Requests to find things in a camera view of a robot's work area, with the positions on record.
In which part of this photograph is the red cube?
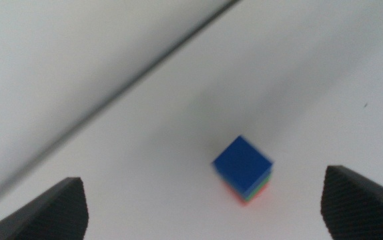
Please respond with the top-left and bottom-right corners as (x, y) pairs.
(222, 181), (271, 207)

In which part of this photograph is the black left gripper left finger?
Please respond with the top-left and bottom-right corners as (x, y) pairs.
(0, 177), (89, 240)

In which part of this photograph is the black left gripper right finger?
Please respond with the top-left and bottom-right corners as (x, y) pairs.
(320, 165), (383, 240)

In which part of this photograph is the green cube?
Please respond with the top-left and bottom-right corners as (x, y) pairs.
(243, 172), (274, 202)

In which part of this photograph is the blue cube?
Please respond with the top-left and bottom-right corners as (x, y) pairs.
(211, 134), (275, 198)

